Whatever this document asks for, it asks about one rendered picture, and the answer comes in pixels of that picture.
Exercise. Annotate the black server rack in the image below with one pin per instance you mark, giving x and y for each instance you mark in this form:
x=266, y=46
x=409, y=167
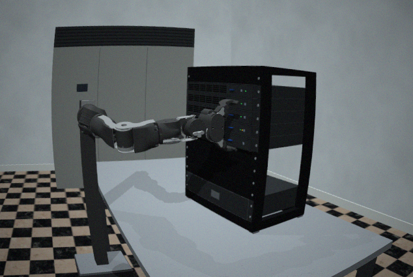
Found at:
x=235, y=184

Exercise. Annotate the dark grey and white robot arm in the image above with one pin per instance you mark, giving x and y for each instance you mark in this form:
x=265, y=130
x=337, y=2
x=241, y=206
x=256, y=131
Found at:
x=141, y=136

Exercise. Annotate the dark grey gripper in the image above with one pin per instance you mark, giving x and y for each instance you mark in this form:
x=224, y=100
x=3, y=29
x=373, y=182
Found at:
x=215, y=122

